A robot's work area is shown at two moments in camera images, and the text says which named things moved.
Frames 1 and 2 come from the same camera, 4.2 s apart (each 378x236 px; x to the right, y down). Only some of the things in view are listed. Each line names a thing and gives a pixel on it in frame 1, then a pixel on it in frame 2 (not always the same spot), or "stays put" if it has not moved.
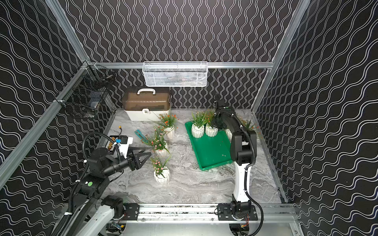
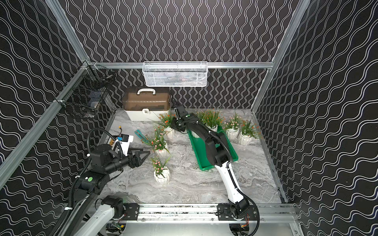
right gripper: (214, 124) to (173, 126)
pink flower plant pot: (158, 143) stays put
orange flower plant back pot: (169, 123) stays put
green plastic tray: (211, 152) stays put
